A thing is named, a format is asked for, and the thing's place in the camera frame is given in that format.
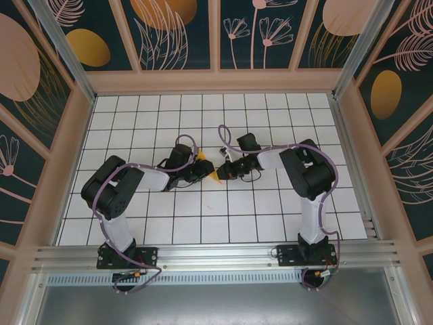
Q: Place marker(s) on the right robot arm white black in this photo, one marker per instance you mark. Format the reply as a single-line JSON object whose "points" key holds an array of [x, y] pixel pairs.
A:
{"points": [[313, 220]]}

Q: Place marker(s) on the white grid mat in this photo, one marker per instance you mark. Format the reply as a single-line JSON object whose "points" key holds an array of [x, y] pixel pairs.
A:
{"points": [[135, 111]]}

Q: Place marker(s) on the aluminium side rail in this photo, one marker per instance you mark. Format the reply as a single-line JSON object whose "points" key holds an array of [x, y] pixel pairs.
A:
{"points": [[345, 135]]}

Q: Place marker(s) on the long aluminium mounting rail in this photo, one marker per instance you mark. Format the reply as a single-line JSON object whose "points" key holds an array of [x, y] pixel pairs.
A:
{"points": [[216, 255]]}

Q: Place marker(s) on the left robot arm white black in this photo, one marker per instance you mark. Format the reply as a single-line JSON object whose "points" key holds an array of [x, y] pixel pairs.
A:
{"points": [[116, 233]]}

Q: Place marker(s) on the aluminium frame post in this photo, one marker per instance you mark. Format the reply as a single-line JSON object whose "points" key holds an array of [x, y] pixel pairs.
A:
{"points": [[362, 50], [67, 54]]}

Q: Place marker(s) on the grey metal panel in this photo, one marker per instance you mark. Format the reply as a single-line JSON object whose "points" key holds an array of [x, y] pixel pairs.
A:
{"points": [[216, 304]]}

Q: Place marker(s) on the orange cloth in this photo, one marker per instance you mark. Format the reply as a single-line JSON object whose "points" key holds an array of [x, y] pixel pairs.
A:
{"points": [[202, 155]]}

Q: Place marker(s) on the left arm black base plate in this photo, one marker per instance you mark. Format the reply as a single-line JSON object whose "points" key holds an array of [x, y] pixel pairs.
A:
{"points": [[149, 254]]}

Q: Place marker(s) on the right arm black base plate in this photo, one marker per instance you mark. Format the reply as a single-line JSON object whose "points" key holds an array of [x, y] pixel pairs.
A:
{"points": [[287, 255]]}

